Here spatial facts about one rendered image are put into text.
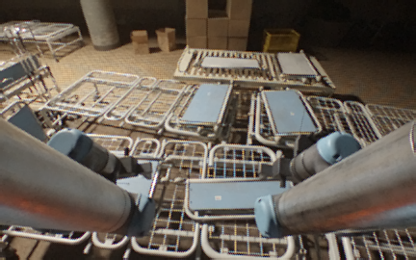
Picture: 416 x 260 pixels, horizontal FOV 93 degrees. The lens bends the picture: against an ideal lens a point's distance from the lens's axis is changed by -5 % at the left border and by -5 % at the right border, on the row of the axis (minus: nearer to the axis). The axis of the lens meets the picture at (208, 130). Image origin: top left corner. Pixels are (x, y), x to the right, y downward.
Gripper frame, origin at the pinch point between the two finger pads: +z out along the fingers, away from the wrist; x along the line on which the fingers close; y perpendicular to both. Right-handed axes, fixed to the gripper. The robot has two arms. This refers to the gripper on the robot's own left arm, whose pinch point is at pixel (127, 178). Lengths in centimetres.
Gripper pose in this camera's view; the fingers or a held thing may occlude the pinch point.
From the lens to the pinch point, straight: 73.4
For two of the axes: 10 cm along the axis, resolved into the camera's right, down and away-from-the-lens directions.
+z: 0.5, 4.2, 9.1
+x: -9.8, 1.7, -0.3
